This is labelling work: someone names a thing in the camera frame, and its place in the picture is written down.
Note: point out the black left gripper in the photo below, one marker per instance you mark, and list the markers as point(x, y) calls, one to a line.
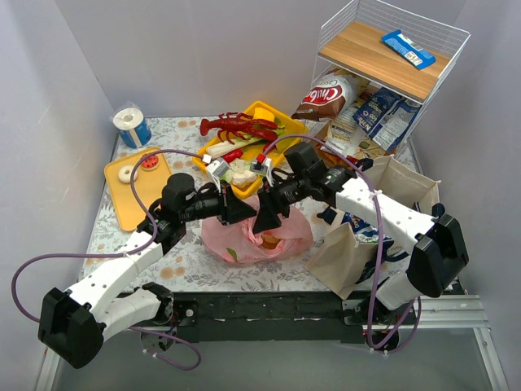
point(222, 204)

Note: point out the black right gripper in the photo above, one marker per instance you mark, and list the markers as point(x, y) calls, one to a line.
point(273, 201)

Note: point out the pink plastic bag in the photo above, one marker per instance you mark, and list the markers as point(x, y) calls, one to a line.
point(239, 246)

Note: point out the beige canvas tote bag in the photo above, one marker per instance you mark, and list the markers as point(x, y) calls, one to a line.
point(405, 197)

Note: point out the blue Doritos chips bag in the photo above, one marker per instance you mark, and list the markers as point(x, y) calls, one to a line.
point(362, 230)

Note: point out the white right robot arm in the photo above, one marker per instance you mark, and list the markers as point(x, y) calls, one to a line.
point(433, 241)

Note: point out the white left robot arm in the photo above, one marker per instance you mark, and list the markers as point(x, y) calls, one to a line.
point(75, 323)

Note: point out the yellow food tray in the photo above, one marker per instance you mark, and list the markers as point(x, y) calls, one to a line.
point(251, 151)

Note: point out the toy cauliflower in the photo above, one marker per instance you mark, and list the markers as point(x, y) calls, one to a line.
point(239, 174)

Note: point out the red toy chili pepper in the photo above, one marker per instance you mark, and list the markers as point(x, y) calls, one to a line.
point(233, 155)

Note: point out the white toy celery stalk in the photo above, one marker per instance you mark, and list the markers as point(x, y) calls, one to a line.
point(220, 149)

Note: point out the floral table mat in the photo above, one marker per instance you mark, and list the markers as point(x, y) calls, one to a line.
point(188, 267)

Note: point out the red toy lobster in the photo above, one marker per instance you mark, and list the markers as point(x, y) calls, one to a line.
point(239, 125)

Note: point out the orange donut tray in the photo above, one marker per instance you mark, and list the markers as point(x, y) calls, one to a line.
point(149, 185)

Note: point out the red strawberry donut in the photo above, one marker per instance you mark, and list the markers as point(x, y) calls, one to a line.
point(150, 163)

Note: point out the orange snack bag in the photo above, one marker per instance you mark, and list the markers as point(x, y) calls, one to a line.
point(365, 149)

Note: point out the white snack packet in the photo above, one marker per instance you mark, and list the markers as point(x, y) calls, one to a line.
point(342, 136)

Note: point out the white glazed donut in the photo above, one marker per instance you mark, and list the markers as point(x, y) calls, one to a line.
point(127, 173)

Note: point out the toilet paper roll pack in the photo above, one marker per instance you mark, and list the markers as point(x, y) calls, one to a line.
point(132, 127)

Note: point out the brown Chula chips bag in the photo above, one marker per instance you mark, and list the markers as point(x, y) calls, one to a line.
point(329, 96)

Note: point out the blue Kettle chips bag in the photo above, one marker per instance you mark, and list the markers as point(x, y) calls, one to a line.
point(386, 117)

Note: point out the small blue snack packet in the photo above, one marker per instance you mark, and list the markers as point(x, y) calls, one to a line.
point(408, 50)

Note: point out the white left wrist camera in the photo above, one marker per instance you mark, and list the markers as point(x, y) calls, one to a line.
point(215, 169)

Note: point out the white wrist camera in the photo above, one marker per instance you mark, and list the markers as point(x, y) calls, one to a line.
point(263, 166)
point(215, 169)

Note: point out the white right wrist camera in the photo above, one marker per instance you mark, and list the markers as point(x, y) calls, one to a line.
point(263, 166)

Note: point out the white wire shelf rack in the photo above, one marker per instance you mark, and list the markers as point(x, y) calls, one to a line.
point(351, 39)

